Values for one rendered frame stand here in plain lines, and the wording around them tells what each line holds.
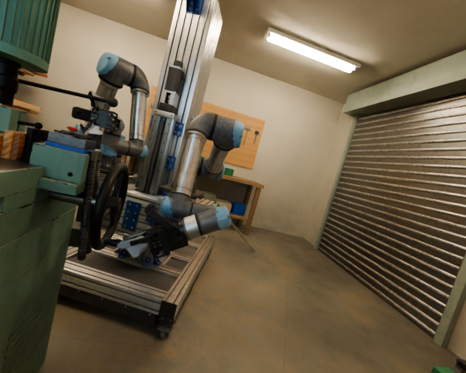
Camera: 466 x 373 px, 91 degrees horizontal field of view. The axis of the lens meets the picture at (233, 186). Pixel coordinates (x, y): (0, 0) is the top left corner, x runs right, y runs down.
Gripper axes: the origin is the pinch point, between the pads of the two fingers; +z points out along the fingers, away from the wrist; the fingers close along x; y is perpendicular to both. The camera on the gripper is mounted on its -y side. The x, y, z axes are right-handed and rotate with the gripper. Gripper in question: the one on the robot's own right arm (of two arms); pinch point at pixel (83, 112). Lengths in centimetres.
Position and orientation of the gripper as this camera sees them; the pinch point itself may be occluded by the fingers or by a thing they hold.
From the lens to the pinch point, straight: 99.3
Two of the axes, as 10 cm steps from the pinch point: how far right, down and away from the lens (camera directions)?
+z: 2.2, 1.4, -9.7
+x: -2.3, 9.7, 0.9
